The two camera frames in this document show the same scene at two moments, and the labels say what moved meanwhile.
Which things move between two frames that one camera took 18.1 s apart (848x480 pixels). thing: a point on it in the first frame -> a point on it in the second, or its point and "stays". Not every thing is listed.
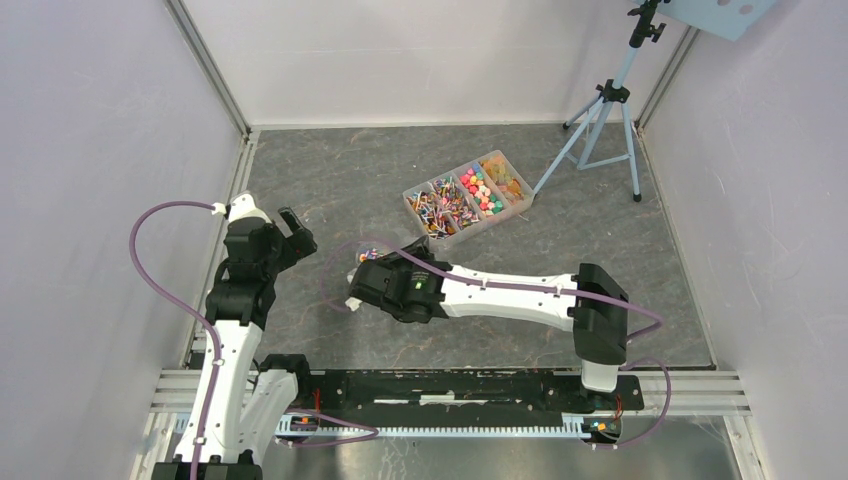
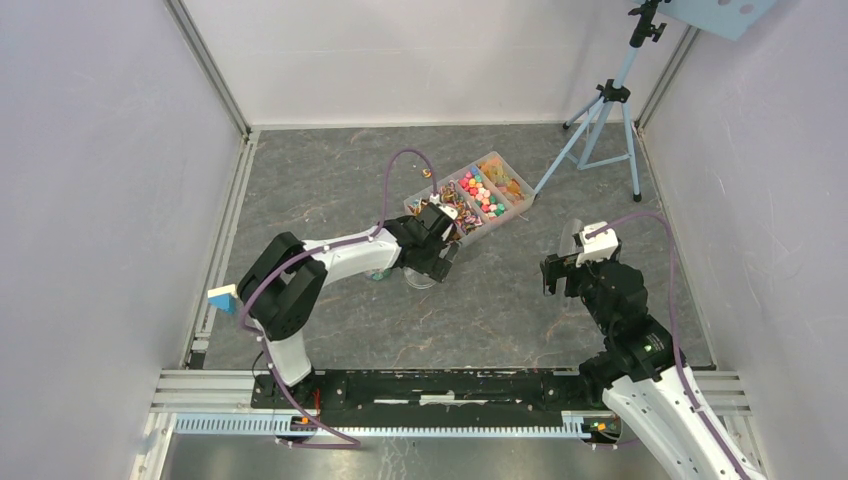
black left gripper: [297, 245] -> [436, 267]
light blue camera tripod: [611, 91] stays
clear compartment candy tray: [466, 199] stays
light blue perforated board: [727, 19] stays
